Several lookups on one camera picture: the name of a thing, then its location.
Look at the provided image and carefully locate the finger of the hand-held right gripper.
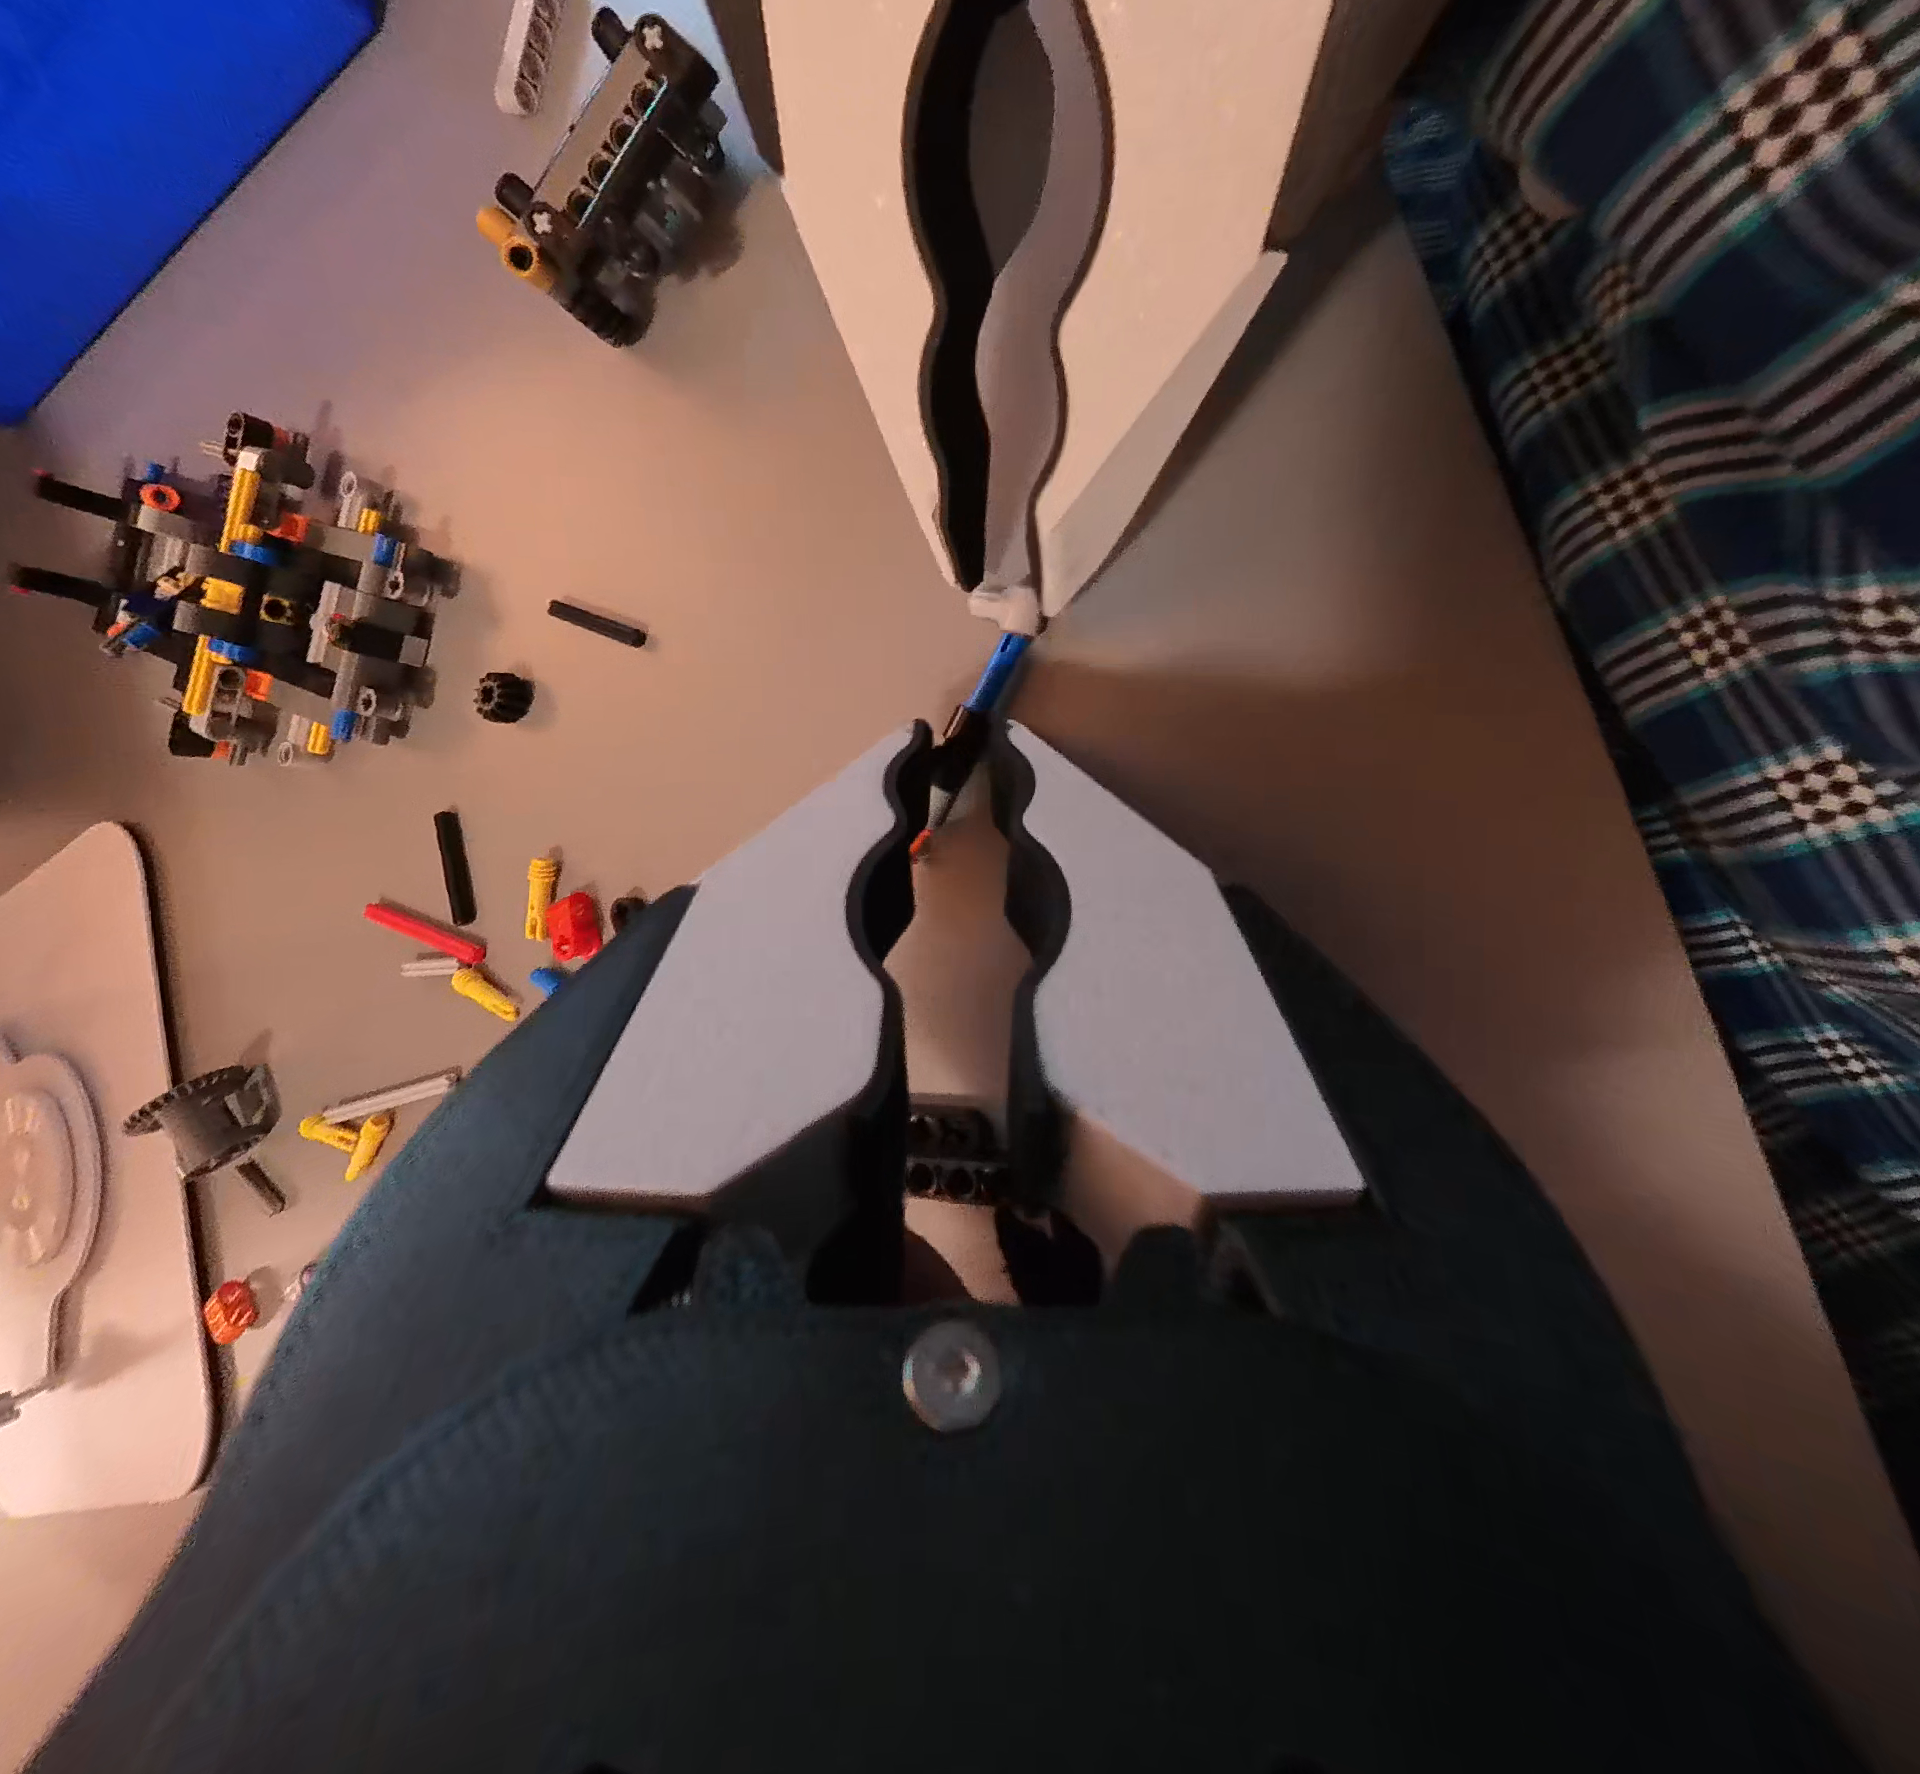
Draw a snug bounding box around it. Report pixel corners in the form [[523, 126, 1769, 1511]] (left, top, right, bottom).
[[976, 0, 1504, 618], [655, 0, 987, 595]]

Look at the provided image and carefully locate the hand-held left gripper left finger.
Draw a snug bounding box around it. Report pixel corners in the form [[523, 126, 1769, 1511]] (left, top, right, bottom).
[[548, 724, 934, 1304]]

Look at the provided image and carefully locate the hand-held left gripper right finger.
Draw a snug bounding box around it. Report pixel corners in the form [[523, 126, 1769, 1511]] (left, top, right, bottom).
[[991, 721, 1368, 1304]]

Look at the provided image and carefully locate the black grey lego engine block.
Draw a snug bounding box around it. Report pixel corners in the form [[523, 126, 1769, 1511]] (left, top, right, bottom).
[[476, 5, 732, 347]]

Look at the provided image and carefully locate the light grey lego beam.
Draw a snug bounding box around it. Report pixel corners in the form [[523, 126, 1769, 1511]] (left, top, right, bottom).
[[494, 0, 578, 118]]

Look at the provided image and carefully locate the red lego axle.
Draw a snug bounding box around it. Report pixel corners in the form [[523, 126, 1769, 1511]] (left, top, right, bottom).
[[364, 901, 490, 967]]

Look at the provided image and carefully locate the grey lego differential gear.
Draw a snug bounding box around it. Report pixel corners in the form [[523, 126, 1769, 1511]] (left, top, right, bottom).
[[124, 1062, 291, 1218]]

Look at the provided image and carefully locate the partly built lego chassis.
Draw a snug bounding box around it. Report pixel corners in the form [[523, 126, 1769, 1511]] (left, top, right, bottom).
[[7, 410, 458, 766]]

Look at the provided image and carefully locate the white base board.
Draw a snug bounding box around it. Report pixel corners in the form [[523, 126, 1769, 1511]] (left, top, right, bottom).
[[0, 823, 219, 1518]]

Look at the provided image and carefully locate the blue plastic bin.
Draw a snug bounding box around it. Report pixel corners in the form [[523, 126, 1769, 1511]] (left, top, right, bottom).
[[0, 0, 377, 425]]

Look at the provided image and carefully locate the person in plaid shirt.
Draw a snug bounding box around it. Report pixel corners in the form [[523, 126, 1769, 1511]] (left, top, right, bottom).
[[1380, 0, 1920, 1513]]

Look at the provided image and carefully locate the round clear disc mount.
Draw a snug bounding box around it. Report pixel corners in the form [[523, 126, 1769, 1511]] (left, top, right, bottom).
[[0, 1039, 106, 1432]]

